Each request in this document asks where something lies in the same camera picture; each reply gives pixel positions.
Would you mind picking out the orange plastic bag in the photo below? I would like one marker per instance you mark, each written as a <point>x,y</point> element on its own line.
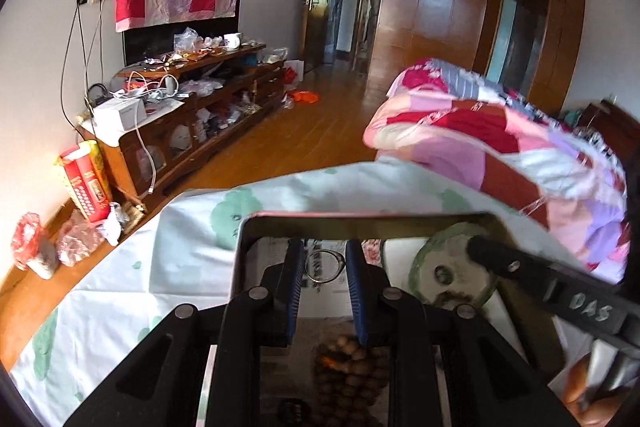
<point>304,97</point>

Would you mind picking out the wooden television cabinet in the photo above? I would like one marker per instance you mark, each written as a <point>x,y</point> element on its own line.
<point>200,127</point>

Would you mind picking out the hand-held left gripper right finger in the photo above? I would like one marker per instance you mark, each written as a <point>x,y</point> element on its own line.
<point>359,294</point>

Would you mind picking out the pink tin box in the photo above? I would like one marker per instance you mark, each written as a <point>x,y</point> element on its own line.
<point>240,257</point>

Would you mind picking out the waste bin with red liner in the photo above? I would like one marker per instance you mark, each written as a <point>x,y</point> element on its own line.
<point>32,247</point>

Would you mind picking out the white green-print bed sheet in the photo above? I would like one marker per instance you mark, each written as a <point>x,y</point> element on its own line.
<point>150,267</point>

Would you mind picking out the clear plastic bag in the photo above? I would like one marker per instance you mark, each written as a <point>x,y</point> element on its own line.
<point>80,239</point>

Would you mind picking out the white mug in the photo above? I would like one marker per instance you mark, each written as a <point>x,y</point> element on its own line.
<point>232,41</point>

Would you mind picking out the wooden wardrobe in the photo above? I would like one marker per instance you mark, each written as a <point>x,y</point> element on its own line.
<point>425,32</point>

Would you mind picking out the wooden door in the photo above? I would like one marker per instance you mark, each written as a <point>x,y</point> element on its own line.
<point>316,7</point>

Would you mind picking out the white cardboard box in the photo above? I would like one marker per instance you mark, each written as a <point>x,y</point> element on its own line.
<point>120,114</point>

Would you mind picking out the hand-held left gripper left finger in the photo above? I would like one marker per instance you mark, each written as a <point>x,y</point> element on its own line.
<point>294,292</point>

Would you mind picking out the green jade bangle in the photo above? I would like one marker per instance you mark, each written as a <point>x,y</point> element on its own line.
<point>450,274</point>

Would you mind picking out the red and yellow bag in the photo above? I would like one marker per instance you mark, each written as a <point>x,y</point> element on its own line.
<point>85,182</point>

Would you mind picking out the wooden headboard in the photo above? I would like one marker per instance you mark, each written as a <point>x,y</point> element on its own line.
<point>612,117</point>

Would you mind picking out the pink patchwork quilt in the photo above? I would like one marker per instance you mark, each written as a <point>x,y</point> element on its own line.
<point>475,142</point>

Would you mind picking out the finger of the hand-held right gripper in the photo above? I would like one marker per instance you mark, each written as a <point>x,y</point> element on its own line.
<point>545,284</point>

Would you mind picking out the white shopping bag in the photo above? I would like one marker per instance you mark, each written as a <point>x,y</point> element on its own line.
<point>294,71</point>

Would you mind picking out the person's right hand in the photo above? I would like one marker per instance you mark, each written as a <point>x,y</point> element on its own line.
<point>580,382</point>

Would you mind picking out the black television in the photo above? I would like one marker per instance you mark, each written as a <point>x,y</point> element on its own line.
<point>165,39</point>

